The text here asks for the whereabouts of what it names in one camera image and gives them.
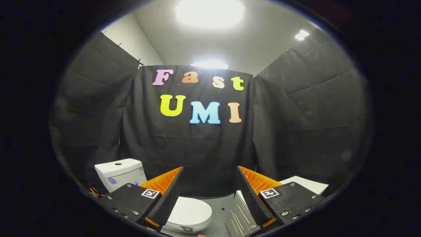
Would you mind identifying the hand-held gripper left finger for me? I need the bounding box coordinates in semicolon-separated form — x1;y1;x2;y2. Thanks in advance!
98;166;184;232

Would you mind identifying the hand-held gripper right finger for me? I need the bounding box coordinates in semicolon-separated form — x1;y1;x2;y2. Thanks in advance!
237;166;325;231

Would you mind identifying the white toilet lid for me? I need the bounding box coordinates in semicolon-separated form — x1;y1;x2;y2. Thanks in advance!
164;197;213;228

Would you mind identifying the grey drawer cabinet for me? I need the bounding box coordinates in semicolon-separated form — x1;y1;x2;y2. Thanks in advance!
226;176;329;237

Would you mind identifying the black backdrop cloth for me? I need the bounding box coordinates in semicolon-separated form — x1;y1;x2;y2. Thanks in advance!
49;31;373;198

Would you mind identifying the orange black device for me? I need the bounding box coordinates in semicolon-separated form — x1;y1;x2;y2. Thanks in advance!
89;187;109;200

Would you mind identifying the large bright ceiling light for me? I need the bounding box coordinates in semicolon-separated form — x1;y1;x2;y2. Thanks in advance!
176;0;245;29

